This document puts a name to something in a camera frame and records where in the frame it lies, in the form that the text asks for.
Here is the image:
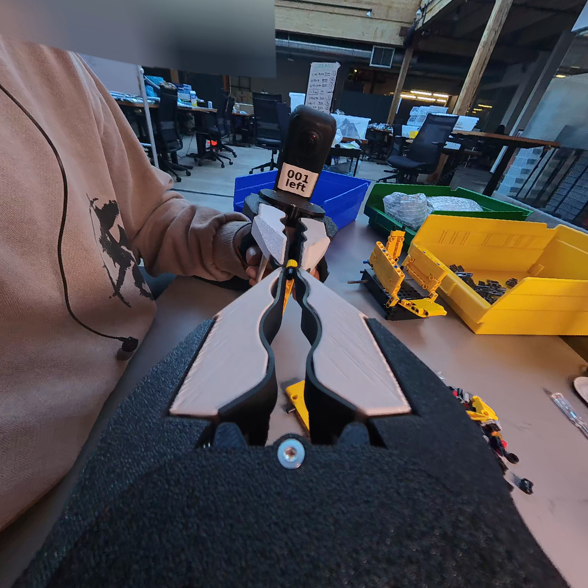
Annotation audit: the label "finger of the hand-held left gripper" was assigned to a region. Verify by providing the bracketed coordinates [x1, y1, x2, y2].
[251, 203, 291, 272]
[296, 218, 332, 274]

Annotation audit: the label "pile of small building pieces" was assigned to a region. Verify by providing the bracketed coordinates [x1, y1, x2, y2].
[448, 386, 520, 465]

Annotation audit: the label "yellow storage bin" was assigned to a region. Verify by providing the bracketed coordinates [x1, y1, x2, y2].
[406, 213, 588, 336]

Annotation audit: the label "crumpled clear plastic bag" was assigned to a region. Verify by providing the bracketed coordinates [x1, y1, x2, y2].
[383, 192, 430, 230]

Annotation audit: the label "person's beige hoodie torso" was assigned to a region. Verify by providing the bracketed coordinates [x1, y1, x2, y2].
[0, 39, 175, 533]

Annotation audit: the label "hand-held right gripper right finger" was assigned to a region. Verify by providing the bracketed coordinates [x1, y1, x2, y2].
[295, 269, 412, 445]

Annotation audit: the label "black office chair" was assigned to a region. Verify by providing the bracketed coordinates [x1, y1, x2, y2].
[379, 112, 460, 184]
[198, 94, 237, 168]
[154, 89, 193, 182]
[250, 92, 284, 174]

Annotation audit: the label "bubble wrap bag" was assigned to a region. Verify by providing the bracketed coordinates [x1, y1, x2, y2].
[427, 196, 483, 213]

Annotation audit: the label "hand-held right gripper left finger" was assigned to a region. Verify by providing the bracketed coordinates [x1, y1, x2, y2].
[169, 268, 285, 445]

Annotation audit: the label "black clip microphone cable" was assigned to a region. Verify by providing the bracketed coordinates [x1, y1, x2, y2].
[0, 83, 139, 361]

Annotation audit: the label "cluttered workbench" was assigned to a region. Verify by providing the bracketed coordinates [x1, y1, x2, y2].
[110, 76, 219, 114]

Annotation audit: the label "person's dark blue trousers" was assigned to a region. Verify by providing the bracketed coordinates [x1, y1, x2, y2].
[138, 266, 177, 299]

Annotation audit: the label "white sign board on stand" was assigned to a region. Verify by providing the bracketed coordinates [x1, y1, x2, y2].
[304, 61, 341, 115]

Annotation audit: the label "wooden post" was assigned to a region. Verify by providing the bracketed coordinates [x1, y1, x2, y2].
[452, 0, 514, 115]
[387, 46, 414, 125]

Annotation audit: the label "person's left forearm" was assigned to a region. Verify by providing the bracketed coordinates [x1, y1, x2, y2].
[133, 198, 251, 283]

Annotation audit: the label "clear plastic box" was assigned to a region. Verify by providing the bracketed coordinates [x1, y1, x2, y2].
[331, 112, 372, 141]

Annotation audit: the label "wooden table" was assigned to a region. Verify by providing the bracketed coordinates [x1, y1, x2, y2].
[452, 130, 561, 198]

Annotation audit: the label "clear handle screwdriver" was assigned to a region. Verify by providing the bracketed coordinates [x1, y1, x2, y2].
[543, 388, 588, 439]

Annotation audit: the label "blue storage bin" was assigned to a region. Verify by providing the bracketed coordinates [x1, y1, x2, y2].
[233, 170, 372, 230]

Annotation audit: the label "pile of dark pieces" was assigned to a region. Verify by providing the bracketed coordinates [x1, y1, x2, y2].
[448, 264, 520, 305]

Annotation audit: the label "green storage bin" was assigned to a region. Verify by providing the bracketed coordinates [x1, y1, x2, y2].
[364, 183, 533, 239]

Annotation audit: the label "yellow gear block assembly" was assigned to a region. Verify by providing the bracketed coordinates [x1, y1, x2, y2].
[285, 379, 311, 435]

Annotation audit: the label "grey desk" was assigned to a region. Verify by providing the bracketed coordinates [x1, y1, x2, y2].
[0, 216, 588, 588]

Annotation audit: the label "yellow black robot model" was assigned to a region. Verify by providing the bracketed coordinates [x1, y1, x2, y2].
[348, 227, 447, 321]

